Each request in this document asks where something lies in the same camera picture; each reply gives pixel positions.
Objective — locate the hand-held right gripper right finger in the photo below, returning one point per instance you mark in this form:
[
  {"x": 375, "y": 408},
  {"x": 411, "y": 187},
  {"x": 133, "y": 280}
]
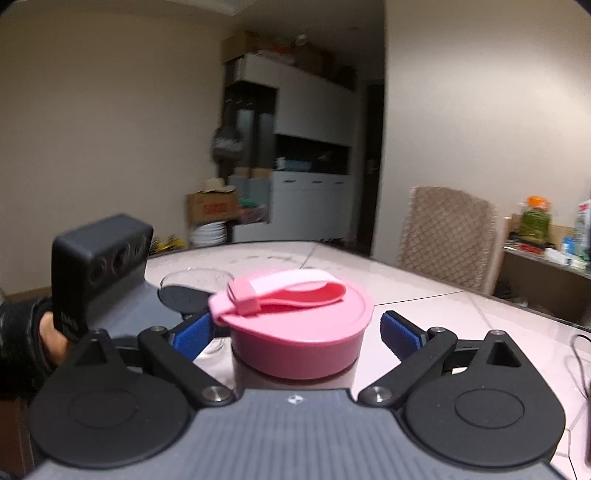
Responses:
[{"x": 401, "y": 334}]

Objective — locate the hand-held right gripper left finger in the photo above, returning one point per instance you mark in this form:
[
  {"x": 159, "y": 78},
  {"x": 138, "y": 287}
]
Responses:
[{"x": 191, "y": 337}]

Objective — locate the clear glass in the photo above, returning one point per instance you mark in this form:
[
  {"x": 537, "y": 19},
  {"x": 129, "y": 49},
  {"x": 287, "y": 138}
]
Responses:
[{"x": 203, "y": 277}]

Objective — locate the person's left forearm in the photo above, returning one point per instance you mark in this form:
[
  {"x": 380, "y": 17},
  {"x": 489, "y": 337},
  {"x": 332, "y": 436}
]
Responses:
[{"x": 21, "y": 346}]

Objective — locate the person's left hand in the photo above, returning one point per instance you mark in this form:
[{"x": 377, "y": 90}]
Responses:
[{"x": 53, "y": 339}]

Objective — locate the woven beige chair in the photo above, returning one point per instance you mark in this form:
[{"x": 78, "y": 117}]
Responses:
[{"x": 443, "y": 240}]

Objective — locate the stack of white plates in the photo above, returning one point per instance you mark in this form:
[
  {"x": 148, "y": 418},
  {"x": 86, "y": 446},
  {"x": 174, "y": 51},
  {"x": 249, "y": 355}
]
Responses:
[{"x": 207, "y": 234}]

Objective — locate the cardboard box with red print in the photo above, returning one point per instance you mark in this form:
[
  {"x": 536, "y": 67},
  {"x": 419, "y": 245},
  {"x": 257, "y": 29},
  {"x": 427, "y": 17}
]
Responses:
[{"x": 212, "y": 208}]

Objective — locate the dark wooden sideboard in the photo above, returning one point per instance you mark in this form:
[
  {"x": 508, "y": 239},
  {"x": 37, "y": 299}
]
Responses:
[{"x": 531, "y": 281}]

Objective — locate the straw hat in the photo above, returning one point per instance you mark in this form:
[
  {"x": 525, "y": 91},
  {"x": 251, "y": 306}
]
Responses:
[{"x": 219, "y": 186}]

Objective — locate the dark wooden door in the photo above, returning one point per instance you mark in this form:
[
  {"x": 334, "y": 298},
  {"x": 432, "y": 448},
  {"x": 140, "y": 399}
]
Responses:
[{"x": 371, "y": 175}]

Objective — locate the green jar with orange lid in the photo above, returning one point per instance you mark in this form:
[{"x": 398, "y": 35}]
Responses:
[{"x": 535, "y": 224}]

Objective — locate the hanging mesh bag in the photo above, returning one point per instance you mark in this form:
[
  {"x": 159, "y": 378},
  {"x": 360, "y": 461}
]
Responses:
[{"x": 227, "y": 143}]

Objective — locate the white and black cabinet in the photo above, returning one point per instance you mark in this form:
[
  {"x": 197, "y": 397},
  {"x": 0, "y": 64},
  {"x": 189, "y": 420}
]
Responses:
[{"x": 314, "y": 152}]

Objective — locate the white carton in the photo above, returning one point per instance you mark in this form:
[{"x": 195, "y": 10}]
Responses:
[{"x": 582, "y": 228}]

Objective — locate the cardboard boxes on cabinet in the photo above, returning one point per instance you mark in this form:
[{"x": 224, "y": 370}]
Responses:
[{"x": 258, "y": 46}]

